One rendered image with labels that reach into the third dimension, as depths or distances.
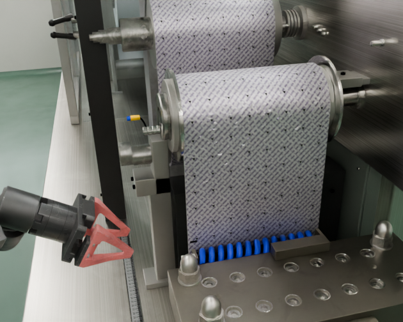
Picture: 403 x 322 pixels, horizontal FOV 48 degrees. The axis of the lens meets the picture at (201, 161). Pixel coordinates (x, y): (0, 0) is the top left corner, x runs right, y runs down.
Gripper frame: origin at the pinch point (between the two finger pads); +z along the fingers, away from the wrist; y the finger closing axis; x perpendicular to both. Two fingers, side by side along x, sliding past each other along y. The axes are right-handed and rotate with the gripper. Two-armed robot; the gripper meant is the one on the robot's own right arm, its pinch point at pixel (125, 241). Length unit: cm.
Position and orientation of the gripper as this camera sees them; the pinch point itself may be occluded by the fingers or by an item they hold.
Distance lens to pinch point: 73.9
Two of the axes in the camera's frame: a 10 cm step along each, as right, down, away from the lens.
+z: 8.6, 3.4, 3.9
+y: 2.3, 4.2, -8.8
